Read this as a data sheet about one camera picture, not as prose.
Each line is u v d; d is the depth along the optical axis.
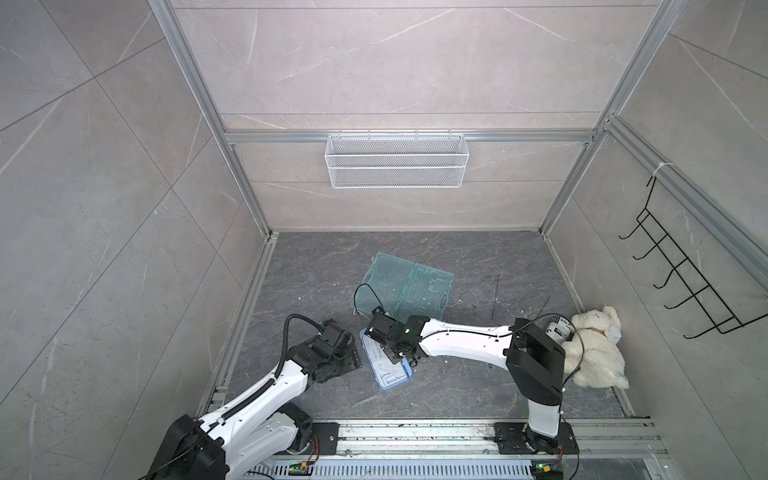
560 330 0.89
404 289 1.01
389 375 0.82
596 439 0.75
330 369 0.59
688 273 0.67
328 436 0.73
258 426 0.47
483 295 1.01
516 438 0.73
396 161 1.01
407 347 0.60
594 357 0.76
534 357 0.50
